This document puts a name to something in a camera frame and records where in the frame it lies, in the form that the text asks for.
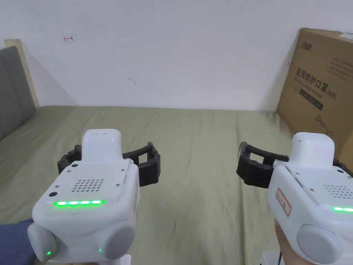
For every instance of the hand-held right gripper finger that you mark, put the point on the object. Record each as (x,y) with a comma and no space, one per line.
(343,167)
(252,172)

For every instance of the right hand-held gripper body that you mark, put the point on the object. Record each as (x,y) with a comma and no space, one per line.
(311,198)

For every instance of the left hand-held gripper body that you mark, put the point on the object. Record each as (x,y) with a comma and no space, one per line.
(88,190)

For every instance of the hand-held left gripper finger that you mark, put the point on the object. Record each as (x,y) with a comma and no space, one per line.
(150,171)
(69,158)

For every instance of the person's right hand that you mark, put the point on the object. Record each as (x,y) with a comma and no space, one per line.
(285,248)

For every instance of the bed with pale green sheet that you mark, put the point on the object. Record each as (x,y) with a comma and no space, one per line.
(198,171)

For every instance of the brown cardboard carton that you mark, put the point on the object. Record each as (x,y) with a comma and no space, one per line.
(317,82)

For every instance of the grey padded headboard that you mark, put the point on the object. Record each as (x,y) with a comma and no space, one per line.
(11,91)

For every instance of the dark blue shirt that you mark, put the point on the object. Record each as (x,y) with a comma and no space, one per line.
(13,245)

